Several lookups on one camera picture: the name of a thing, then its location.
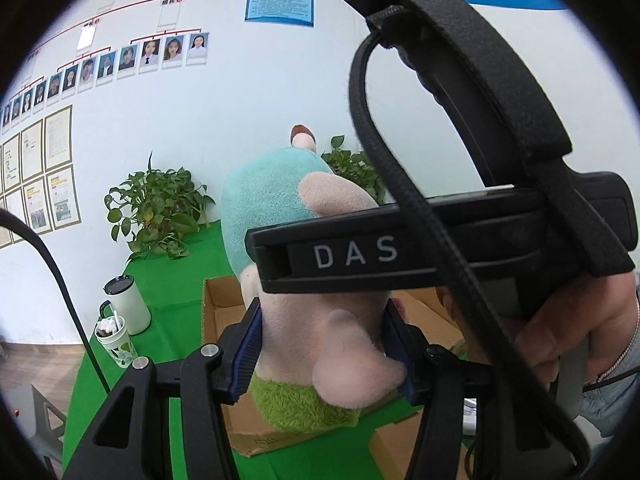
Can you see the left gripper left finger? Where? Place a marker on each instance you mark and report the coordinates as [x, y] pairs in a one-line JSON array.
[[129, 437]]

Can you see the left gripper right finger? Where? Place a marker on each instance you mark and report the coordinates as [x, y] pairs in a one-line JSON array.
[[521, 433]]

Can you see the pink pig plush toy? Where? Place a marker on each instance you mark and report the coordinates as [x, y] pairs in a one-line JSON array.
[[290, 185]]

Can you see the person's right hand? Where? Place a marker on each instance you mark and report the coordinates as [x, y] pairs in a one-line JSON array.
[[605, 311]]

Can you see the grey plastic stool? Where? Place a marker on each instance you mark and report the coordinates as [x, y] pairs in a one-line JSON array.
[[41, 423]]

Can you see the green patterned cup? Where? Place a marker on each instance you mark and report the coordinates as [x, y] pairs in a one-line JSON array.
[[112, 334]]

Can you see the white electric kettle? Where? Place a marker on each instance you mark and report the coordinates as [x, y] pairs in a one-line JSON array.
[[124, 296]]

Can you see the large brown cardboard box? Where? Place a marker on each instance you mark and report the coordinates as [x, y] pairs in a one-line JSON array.
[[322, 364]]

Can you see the right potted green plant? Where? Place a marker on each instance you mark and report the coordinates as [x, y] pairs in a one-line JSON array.
[[355, 167]]

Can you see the potted green plant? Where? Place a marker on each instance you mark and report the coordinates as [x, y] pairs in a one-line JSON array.
[[355, 167], [155, 210]]

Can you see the left potted green plant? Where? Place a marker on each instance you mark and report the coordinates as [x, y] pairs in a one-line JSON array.
[[155, 210]]

